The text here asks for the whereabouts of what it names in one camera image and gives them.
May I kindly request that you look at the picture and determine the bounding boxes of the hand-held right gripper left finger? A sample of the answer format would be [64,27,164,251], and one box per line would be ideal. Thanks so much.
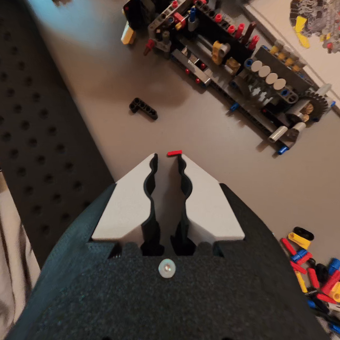
[90,153,160,246]

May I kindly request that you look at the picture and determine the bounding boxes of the black angled lego beam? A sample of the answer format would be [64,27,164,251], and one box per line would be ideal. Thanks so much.
[129,97,159,121]

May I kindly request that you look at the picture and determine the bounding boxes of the black perforated chair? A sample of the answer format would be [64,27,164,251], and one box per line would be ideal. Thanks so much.
[0,0,115,269]

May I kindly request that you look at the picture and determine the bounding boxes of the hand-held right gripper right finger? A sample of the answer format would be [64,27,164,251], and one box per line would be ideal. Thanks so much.
[170,154,246,246]

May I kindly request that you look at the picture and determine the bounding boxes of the lego car chassis model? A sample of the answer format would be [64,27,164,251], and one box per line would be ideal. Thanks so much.
[121,0,336,155]

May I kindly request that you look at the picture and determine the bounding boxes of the person's beige trousers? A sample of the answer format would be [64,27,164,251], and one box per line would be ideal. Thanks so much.
[0,170,42,340]

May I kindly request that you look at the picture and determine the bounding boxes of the lego instruction booklet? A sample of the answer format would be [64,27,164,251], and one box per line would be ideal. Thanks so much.
[243,0,340,117]

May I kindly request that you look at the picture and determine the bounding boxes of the pile of mixed lego pins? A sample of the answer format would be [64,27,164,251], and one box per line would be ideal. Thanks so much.
[280,226,340,336]

